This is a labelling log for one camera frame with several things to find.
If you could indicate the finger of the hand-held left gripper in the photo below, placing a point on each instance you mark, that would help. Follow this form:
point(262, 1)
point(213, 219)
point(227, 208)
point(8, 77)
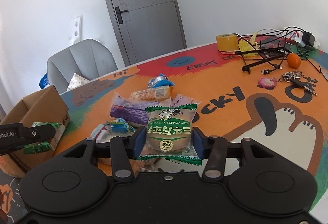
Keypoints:
point(35, 132)

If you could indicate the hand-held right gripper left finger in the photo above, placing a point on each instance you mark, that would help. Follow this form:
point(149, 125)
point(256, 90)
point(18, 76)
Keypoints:
point(140, 144)

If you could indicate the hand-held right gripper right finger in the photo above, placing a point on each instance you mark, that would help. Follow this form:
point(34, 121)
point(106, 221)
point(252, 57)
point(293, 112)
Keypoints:
point(198, 145)

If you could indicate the green snack packet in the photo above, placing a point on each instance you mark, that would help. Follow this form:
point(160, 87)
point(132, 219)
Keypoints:
point(38, 148)

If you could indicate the brown cardboard box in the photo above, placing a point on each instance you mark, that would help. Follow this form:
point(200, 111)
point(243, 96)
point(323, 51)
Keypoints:
point(41, 103)

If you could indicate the green bun packet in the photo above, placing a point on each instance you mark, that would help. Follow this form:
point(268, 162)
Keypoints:
point(167, 131)

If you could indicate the purple snack packet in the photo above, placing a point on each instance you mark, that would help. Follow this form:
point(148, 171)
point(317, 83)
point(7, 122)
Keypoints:
point(128, 111)

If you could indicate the orange snack packet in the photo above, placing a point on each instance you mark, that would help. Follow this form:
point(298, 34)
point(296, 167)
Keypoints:
point(150, 94)

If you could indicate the teal snack packet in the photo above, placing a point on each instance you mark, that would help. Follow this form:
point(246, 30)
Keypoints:
point(119, 125)

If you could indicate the printed cartoon table mat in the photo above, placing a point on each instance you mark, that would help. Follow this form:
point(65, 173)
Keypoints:
point(217, 101)

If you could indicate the printed floor rug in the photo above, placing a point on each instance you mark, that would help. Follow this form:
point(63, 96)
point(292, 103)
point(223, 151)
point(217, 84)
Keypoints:
point(10, 188)

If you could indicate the blue plastic bag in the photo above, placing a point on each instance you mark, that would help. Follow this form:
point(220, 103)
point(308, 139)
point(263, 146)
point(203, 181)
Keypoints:
point(44, 81)

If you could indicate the white dotted cushion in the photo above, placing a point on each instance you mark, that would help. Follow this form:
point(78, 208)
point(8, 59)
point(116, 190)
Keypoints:
point(76, 81)

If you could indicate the blue snack packet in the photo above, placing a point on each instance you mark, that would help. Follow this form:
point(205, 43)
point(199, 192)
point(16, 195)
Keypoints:
point(160, 81)

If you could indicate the grey upholstered chair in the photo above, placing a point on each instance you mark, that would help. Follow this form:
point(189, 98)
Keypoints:
point(84, 60)

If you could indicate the yellow tape roll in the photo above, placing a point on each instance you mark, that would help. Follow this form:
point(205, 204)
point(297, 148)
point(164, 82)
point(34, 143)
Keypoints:
point(226, 43)

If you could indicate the yellow plastic bag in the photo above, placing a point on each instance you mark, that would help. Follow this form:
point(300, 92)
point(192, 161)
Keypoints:
point(244, 46)

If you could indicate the black metal stand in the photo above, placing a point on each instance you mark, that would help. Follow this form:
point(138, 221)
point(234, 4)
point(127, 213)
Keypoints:
point(256, 51)

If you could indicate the white board with holes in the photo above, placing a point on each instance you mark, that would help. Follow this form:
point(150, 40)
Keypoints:
point(76, 30)

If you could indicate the bunch of keys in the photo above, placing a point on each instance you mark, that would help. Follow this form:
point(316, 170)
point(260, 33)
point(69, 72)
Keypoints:
point(292, 77)

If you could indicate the orange tangerine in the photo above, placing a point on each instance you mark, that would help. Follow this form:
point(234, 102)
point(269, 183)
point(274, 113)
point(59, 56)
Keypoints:
point(294, 60)

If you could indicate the white power strip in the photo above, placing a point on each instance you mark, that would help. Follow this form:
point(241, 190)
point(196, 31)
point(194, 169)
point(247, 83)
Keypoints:
point(297, 35)

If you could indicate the black power adapter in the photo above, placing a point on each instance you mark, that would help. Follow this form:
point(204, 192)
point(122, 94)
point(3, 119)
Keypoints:
point(308, 38)

